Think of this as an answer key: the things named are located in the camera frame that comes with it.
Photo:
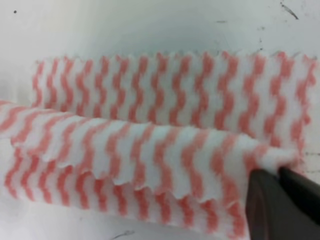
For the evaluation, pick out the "pink white wavy striped towel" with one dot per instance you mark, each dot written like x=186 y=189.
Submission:
x=164 y=138

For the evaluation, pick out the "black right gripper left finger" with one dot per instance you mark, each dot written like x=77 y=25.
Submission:
x=272 y=215

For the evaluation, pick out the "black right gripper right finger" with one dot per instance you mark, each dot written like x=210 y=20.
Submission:
x=303 y=192

